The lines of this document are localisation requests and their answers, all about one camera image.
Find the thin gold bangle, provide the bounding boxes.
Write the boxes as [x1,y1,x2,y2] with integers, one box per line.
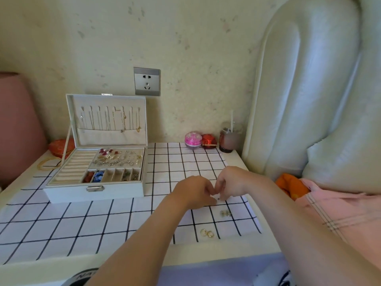
[37,157,62,172]

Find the red heart-shaped box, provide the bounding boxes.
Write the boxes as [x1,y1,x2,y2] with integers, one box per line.
[48,139,75,158]

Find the person's black printed trousers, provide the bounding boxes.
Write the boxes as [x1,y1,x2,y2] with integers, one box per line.
[61,268,294,286]

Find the grey wall socket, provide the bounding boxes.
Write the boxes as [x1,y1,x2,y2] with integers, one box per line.
[133,67,161,97]

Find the pink rolled mat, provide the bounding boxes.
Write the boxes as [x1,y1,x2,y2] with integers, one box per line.
[0,71,48,188]

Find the white wooden jewelry box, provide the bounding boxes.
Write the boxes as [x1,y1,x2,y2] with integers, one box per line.
[43,93,148,205]

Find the person's left hand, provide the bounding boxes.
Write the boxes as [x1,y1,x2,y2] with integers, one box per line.
[171,175,218,211]

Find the person's right hand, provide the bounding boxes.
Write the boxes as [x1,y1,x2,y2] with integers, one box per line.
[214,166,274,203]

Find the person's right forearm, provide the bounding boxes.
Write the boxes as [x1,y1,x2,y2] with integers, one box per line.
[253,175,381,286]

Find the orange plush cushion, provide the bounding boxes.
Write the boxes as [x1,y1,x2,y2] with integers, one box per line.
[275,173,310,201]

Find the red faceted gift box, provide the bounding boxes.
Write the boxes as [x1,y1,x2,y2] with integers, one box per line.
[201,133,218,149]

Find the white black-grid table cloth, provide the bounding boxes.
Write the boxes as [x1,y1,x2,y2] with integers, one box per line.
[0,142,262,265]

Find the pink round trinket box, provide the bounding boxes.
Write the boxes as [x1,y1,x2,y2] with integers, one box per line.
[184,131,203,149]

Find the pink plaid blanket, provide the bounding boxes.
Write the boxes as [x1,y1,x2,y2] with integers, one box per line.
[294,179,381,269]

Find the white padded headboard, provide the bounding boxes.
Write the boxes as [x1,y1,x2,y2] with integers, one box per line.
[241,0,381,182]

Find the clear plastic drink cup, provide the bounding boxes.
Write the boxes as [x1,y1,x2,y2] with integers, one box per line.
[219,122,243,154]

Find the person's left forearm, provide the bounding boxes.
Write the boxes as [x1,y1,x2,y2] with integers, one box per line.
[85,193,185,286]

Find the row of thin chain necklaces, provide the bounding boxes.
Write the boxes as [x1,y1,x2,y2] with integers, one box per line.
[79,105,142,133]

